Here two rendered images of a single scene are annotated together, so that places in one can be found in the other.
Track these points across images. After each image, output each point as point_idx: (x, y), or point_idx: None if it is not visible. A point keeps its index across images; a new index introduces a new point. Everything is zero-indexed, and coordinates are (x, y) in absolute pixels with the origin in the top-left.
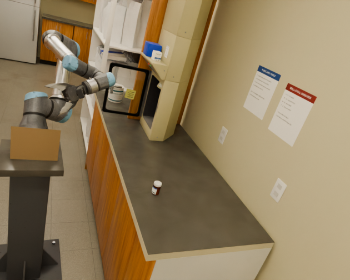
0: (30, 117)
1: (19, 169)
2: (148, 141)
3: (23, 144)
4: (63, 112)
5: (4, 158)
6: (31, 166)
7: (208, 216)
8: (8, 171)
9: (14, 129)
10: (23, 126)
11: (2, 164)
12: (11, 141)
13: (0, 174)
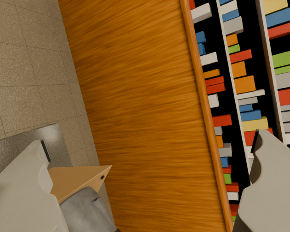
0: (104, 223)
1: (21, 138)
2: None
3: (55, 178)
4: (21, 155)
5: (62, 165)
6: None
7: None
8: (38, 128)
9: (101, 168)
10: (93, 189)
11: (55, 142)
12: (81, 166)
13: (46, 125)
